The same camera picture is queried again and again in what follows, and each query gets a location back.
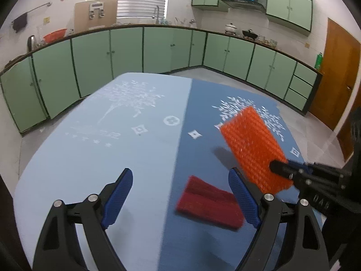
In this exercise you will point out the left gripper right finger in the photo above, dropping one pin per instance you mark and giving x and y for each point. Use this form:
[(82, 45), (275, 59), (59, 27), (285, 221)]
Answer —
[(291, 229)]

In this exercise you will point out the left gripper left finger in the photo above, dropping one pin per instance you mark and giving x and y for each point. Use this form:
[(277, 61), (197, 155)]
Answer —
[(58, 247)]

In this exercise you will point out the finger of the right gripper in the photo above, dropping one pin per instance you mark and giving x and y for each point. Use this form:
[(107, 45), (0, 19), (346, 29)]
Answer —
[(291, 170), (310, 165)]

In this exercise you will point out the orange foam fruit net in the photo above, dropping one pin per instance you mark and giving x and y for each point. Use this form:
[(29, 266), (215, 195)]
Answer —
[(254, 147)]

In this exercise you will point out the dark red scouring pad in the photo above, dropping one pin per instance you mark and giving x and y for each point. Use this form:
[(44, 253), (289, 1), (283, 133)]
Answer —
[(210, 204)]

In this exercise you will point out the green lower kitchen cabinets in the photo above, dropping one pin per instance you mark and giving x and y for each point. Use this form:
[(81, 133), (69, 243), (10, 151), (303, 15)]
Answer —
[(43, 83)]

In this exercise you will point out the chrome kitchen faucet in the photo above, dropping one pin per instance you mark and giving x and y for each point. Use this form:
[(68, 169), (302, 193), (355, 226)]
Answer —
[(156, 15)]

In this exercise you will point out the green bottle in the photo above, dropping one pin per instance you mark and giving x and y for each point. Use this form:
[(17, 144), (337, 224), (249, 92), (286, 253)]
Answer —
[(318, 63)]

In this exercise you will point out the wooden door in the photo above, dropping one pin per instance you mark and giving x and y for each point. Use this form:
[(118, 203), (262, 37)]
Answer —
[(339, 70)]

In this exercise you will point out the black wok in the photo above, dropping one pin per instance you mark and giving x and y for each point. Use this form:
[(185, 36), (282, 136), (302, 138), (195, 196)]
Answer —
[(249, 34)]

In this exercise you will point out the blue tree-print tablecloth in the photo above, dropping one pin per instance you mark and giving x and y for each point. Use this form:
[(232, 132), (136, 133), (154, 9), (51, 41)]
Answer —
[(165, 129)]

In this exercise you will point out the white cooking pot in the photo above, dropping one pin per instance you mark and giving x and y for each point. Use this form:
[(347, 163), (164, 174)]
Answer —
[(230, 29)]

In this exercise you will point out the steel electric kettle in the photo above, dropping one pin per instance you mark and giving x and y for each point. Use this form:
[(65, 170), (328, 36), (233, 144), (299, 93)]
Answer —
[(31, 43)]

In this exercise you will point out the red plastic basin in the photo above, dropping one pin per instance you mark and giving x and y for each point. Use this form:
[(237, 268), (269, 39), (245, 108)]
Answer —
[(55, 35)]

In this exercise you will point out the dark hanging towel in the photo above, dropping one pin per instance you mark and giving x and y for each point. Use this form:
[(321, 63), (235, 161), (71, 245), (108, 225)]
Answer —
[(20, 22)]

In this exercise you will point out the brown water purifier box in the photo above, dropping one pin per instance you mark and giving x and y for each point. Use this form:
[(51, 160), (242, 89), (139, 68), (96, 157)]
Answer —
[(95, 14)]

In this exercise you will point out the metal towel bar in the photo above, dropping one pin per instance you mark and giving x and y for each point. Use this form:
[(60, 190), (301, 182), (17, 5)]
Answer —
[(48, 4)]

